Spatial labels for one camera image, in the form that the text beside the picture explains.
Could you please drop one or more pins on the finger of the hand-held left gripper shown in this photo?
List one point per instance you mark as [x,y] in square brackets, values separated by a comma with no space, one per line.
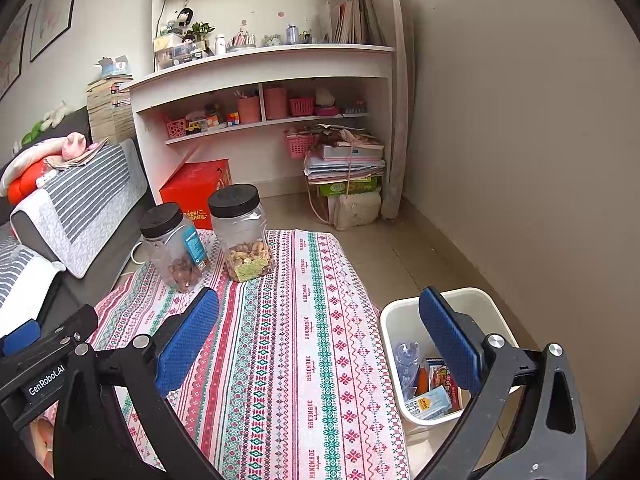
[20,337]
[70,325]

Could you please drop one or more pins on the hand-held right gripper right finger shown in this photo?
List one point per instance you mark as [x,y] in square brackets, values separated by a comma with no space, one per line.
[447,340]

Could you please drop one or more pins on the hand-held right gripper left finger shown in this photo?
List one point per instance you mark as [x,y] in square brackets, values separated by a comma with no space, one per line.
[187,342]

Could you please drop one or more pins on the red food box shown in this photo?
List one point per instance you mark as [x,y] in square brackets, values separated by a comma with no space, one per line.
[440,380]

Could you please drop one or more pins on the clear plastic bottle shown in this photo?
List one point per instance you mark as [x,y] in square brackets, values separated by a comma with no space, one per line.
[407,355]

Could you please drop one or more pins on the long orange wrapper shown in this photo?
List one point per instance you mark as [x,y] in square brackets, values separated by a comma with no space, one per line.
[423,381]

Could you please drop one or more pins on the white plastic bin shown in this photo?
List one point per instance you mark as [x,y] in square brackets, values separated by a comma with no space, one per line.
[400,320]

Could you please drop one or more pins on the light blue carton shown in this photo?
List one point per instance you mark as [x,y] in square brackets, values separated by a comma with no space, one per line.
[425,402]

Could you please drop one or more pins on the person's left hand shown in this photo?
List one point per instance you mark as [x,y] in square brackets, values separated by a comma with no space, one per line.
[42,440]

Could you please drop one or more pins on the grey sofa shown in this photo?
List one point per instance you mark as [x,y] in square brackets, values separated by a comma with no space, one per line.
[100,280]

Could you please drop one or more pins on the striped seat blanket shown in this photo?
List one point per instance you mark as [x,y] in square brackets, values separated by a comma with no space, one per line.
[20,280]

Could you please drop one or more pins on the clear jar of dark nuts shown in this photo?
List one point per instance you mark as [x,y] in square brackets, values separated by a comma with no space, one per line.
[170,250]

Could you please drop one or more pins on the clear jar of peanuts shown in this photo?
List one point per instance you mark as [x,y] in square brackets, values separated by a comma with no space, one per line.
[240,240]

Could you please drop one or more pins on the striped armrest blanket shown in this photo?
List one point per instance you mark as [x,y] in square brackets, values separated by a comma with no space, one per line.
[80,205]

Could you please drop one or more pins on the patterned tablecloth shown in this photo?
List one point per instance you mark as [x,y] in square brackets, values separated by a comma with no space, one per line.
[310,350]

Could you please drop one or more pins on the orange cushion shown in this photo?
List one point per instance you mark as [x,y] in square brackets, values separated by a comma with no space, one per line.
[25,187]

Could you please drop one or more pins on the white bag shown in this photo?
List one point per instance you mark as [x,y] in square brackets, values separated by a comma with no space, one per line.
[357,212]

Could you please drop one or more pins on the red cardboard box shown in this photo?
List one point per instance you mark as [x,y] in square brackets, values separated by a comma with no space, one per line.
[195,185]

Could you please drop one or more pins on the white pillow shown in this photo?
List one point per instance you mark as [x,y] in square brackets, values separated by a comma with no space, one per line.
[25,160]

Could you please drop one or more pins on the green box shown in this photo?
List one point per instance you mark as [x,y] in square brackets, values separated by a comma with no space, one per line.
[360,187]

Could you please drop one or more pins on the pink plush pig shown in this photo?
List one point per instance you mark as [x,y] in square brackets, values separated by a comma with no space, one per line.
[75,144]

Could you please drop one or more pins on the green plush toy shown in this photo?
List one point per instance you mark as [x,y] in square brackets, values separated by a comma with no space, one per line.
[31,134]

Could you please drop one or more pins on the stack of papers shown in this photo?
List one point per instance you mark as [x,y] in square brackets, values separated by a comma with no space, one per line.
[345,162]

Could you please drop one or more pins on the white plush toy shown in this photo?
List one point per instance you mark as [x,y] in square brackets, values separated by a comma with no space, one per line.
[55,114]

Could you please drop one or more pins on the small pink basket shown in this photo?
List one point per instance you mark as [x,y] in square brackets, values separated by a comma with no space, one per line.
[176,129]

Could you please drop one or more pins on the yellow toy truck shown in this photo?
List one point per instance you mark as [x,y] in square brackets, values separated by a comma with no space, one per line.
[196,128]

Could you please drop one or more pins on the hanging pink basket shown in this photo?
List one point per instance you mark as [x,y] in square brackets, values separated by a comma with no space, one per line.
[299,145]

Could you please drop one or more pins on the puzzle cube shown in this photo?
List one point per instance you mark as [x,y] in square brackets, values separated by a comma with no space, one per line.
[233,119]

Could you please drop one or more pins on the pink tray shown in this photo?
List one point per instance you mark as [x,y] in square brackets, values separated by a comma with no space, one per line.
[327,111]

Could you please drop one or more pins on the white curtain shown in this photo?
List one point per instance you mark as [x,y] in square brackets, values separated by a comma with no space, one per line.
[395,85]

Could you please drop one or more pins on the tissue box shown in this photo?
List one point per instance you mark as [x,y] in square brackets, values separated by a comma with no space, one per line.
[115,67]

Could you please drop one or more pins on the wide pink basket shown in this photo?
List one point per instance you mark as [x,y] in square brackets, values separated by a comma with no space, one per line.
[301,106]

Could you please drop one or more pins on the clear storage box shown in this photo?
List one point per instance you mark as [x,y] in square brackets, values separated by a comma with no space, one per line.
[177,56]

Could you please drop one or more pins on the white shelf unit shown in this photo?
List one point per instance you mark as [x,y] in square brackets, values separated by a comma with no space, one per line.
[260,65]

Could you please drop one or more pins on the white bottle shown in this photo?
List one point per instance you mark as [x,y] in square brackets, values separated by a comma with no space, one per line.
[220,45]

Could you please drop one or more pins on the pen holder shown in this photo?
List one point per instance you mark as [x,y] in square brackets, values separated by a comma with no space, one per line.
[243,41]

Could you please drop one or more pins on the potted plant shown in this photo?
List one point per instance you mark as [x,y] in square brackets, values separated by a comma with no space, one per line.
[202,31]

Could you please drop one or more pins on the large framed picture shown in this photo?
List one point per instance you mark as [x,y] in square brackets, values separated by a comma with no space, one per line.
[57,5]

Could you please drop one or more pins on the dark haired doll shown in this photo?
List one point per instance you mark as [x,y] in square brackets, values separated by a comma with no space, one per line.
[185,16]

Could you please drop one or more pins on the upright thin books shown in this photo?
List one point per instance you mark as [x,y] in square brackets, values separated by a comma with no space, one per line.
[352,22]

